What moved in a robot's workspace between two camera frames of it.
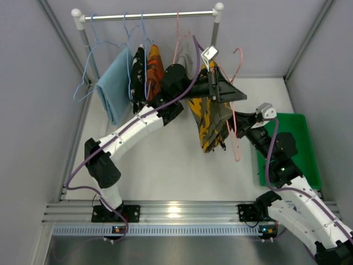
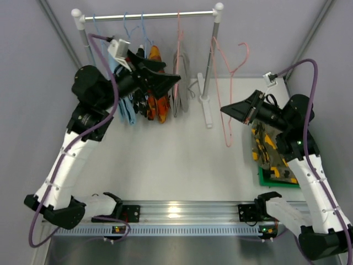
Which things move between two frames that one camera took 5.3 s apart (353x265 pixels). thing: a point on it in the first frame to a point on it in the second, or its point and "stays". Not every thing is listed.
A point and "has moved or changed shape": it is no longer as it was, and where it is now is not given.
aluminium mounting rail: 77,212 stays
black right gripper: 240,126 to 255,106
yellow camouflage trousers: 212,118 has moved or changed shape
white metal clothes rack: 78,18 stays
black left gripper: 214,86 to 139,76
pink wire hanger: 227,78 to 213,39
